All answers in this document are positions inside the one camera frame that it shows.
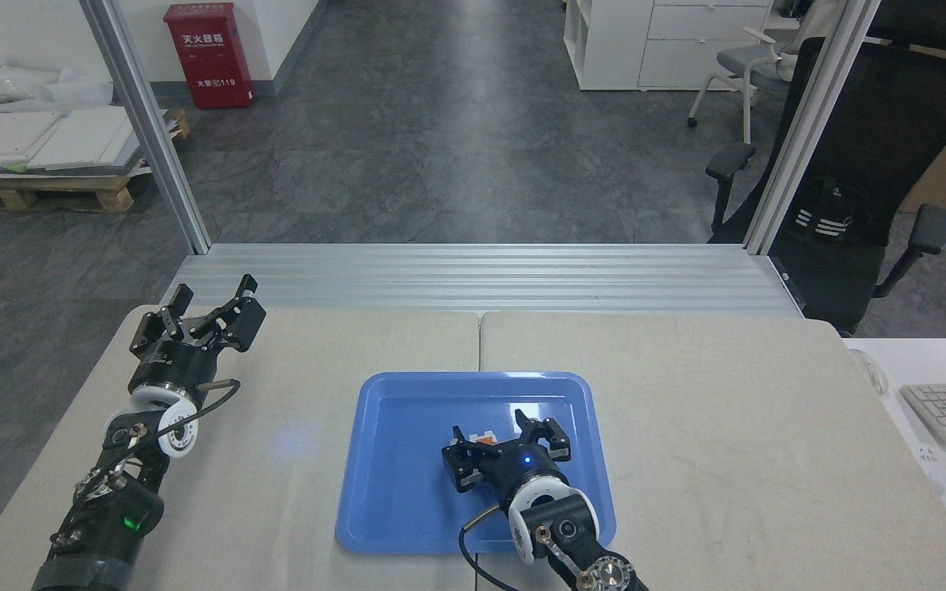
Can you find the silver aluminium post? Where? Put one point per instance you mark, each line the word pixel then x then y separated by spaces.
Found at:
pixel 810 123
pixel 149 131

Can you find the white green push button switch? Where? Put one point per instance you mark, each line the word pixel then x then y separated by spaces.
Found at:
pixel 485 437

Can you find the blue plastic tray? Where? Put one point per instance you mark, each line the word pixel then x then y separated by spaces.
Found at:
pixel 407 460

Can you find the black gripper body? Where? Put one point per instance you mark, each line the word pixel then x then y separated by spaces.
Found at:
pixel 169 361
pixel 522 464

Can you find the white cabinet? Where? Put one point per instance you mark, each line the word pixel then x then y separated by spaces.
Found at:
pixel 654 41

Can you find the white flat boards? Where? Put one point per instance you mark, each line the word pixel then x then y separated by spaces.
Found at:
pixel 21 139

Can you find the white side desk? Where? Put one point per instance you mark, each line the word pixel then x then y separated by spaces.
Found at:
pixel 925 361

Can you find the white grey office chair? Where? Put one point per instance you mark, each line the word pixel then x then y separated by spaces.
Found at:
pixel 748 61

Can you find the red fire extinguisher box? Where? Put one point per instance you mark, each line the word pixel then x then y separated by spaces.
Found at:
pixel 208 57

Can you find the wooden pallet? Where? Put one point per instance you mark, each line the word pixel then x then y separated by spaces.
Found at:
pixel 46 193

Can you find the clear plastic packaging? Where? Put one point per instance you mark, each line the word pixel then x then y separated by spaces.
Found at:
pixel 38 86

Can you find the silver aluminium rail platform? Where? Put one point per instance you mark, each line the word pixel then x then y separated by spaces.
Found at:
pixel 473 279

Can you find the black office chair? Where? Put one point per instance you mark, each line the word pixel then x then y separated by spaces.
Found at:
pixel 892 139

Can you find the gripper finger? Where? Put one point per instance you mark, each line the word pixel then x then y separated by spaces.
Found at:
pixel 157 324
pixel 551 435
pixel 235 322
pixel 465 468

